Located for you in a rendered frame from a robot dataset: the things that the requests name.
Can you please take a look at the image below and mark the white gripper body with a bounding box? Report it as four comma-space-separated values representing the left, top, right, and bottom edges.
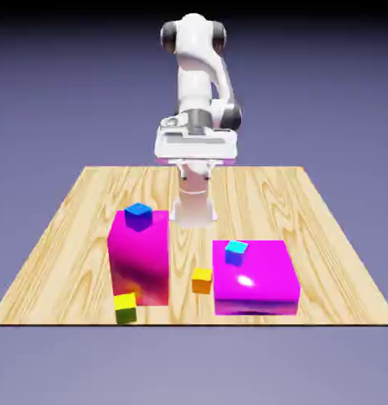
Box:
154, 126, 239, 166

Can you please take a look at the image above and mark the small blue cube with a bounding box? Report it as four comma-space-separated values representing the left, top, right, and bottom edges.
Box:
124, 202, 154, 233

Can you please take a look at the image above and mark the small cyan cube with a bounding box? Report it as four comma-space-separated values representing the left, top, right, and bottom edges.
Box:
224, 240, 249, 267

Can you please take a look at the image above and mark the small orange cube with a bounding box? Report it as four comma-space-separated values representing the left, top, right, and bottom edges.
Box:
191, 267, 213, 295

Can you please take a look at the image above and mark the small yellow cube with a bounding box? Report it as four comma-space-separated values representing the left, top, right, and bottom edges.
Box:
113, 293, 138, 325

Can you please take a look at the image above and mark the tall large magenta box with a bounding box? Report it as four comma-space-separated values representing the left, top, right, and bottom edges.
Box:
107, 209, 170, 307

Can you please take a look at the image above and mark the flat large magenta box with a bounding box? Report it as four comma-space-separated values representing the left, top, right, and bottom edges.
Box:
212, 240, 301, 316

